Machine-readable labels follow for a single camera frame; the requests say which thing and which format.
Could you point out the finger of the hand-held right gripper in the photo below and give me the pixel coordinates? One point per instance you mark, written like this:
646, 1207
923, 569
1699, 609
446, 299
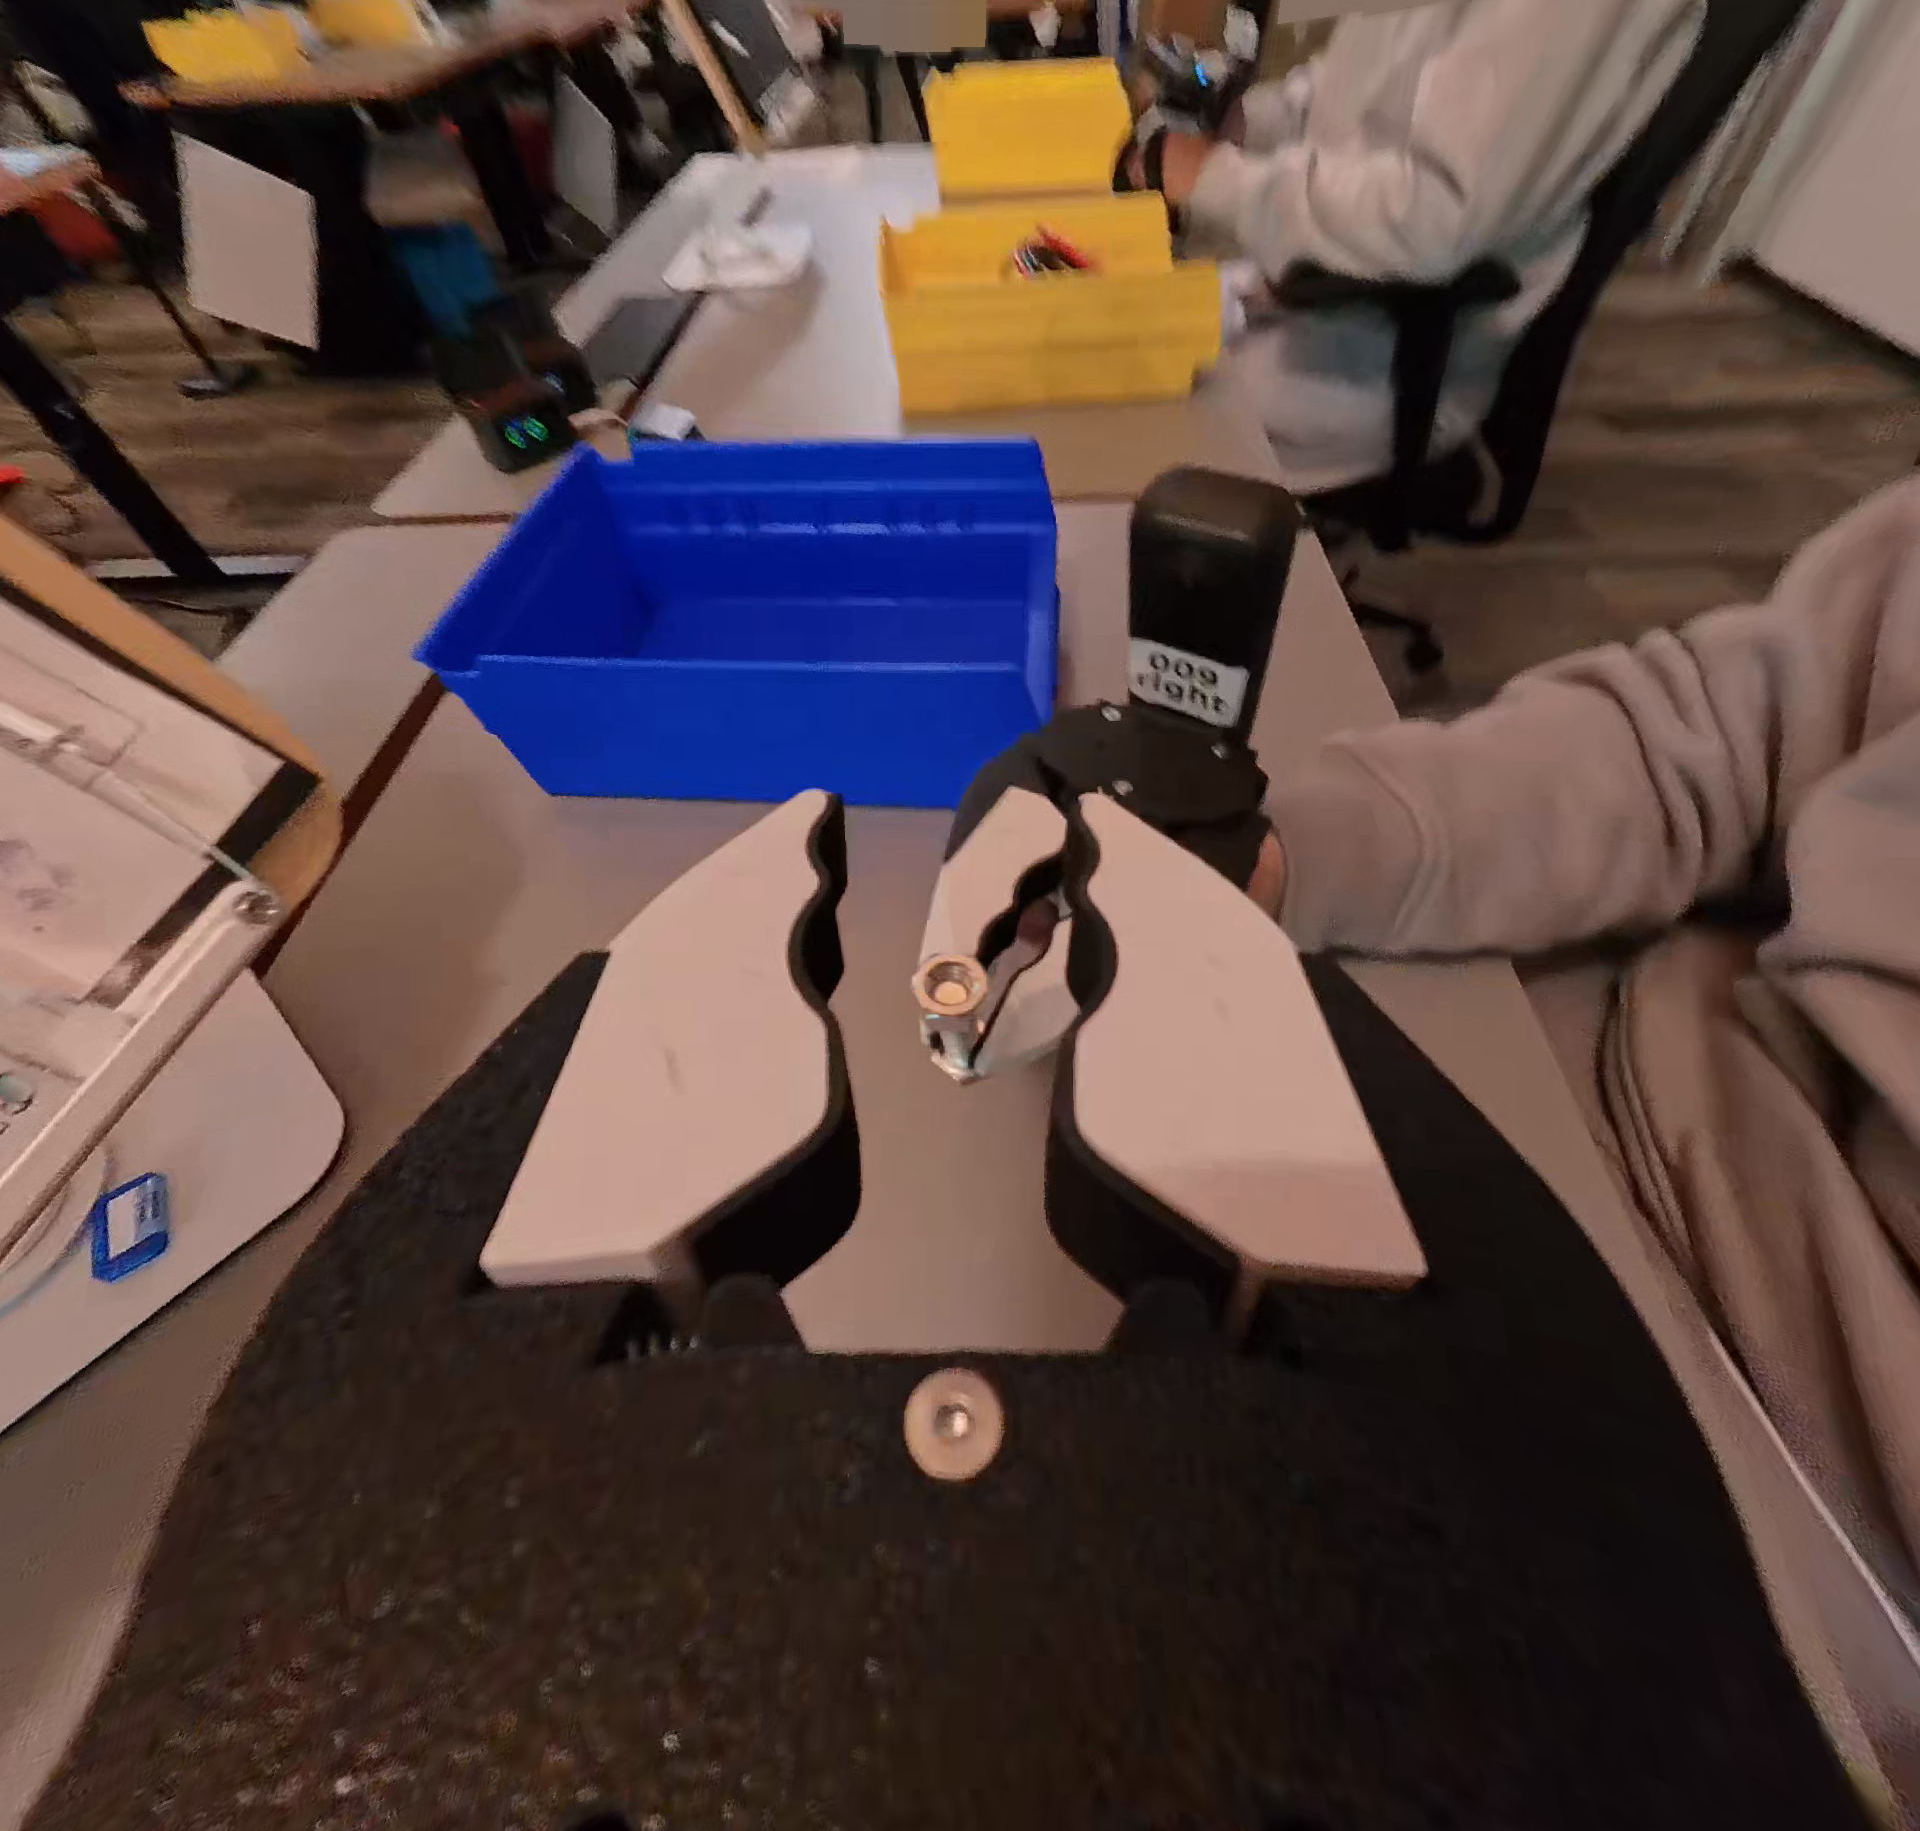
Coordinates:
982, 871

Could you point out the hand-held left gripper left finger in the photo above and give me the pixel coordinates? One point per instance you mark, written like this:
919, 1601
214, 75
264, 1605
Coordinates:
675, 1081

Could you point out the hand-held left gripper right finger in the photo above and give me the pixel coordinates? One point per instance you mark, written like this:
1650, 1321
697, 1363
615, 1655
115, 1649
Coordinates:
1230, 1095

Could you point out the metal bolt with nut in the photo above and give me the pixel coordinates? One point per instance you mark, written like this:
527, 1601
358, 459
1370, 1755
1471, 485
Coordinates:
951, 987

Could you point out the person's right forearm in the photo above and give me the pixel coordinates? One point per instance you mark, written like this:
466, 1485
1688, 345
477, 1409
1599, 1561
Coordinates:
1575, 795

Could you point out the person's right hand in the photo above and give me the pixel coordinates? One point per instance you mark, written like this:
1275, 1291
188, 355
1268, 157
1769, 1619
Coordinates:
1268, 873

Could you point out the large yellow plastic bin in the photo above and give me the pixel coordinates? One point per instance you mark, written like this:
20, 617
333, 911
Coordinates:
1051, 337

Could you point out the blue plastic bin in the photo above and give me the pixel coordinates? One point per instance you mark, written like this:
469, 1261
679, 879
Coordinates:
750, 661

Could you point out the red tools in bin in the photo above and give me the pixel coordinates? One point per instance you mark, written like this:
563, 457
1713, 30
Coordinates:
1051, 251

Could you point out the black office chair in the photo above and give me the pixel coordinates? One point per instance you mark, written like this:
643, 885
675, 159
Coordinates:
1514, 359

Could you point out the white display base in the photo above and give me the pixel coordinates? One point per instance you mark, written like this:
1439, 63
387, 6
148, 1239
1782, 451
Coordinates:
195, 1201

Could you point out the person's grey clothing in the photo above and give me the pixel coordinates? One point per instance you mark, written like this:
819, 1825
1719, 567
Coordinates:
1770, 1185

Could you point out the small blue card case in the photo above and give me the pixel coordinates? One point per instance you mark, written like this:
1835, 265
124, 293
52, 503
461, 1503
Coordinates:
131, 1227

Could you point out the white crumpled cloth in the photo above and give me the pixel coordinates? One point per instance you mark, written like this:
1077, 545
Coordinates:
734, 257

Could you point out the dark flat pad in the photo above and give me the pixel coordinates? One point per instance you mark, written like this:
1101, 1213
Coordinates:
638, 337

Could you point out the black device with green lights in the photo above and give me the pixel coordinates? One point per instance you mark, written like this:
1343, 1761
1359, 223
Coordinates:
518, 397

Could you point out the leaning wooden framed board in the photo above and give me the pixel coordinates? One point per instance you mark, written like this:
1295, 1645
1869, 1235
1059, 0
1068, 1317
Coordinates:
704, 16

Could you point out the wooden desk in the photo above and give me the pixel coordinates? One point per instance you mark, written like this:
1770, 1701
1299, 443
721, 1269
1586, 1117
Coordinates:
434, 59

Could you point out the white side panel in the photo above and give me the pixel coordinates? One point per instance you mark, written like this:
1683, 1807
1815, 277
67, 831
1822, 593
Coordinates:
248, 239

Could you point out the flat yellow tray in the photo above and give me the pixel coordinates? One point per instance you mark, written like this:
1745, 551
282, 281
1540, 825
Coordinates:
224, 45

